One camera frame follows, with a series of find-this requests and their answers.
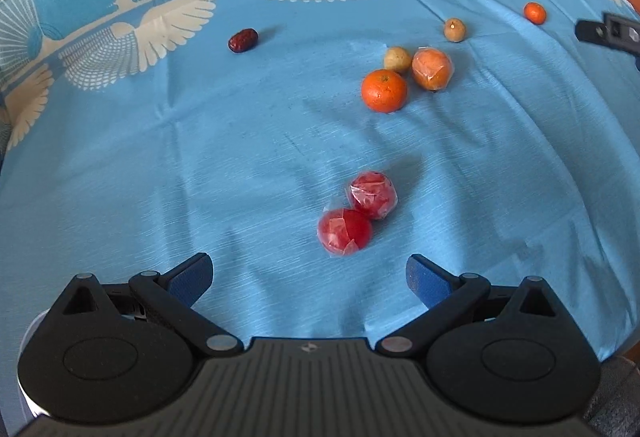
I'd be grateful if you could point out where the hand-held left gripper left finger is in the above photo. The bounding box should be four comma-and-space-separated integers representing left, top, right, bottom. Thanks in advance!
47, 253, 245, 358

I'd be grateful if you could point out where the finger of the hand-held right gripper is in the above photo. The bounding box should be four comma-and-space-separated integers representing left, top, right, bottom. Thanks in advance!
575, 12, 640, 55

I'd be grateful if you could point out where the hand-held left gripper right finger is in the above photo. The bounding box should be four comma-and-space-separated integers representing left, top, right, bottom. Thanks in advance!
376, 253, 571, 358

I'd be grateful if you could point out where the plastic-wrapped red fruit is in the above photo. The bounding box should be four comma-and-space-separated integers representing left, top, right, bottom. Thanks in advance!
347, 170, 399, 220
317, 208, 374, 258

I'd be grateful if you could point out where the plastic-wrapped orange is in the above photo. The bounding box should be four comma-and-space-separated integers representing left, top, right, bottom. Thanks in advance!
411, 47, 454, 91

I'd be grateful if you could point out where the tan longan fruit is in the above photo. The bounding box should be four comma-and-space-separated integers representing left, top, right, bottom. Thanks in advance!
443, 18, 467, 42
383, 46, 413, 73

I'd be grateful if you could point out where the blue fan-print blanket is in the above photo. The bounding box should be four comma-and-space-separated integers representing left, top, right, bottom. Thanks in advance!
0, 0, 640, 368

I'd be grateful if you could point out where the dark red jujube date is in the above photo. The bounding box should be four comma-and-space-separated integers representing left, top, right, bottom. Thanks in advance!
228, 28, 259, 54

